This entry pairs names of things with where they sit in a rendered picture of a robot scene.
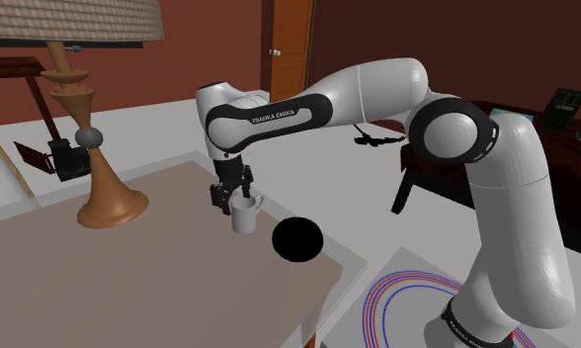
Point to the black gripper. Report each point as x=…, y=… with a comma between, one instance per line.
x=229, y=169

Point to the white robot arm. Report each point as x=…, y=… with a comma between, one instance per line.
x=507, y=202

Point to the white mug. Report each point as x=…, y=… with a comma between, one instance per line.
x=244, y=217

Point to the black ball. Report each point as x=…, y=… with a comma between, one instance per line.
x=298, y=239

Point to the brown topped table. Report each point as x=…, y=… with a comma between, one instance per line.
x=141, y=270

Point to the wooden table lamp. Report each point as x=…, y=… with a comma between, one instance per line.
x=105, y=192

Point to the black thin curved object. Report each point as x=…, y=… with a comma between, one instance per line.
x=377, y=140

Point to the orange wooden door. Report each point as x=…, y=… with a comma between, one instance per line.
x=290, y=48

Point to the grey robot stand with rings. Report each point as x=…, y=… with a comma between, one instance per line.
x=406, y=270

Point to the dark wooden desk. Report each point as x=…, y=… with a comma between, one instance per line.
x=574, y=168

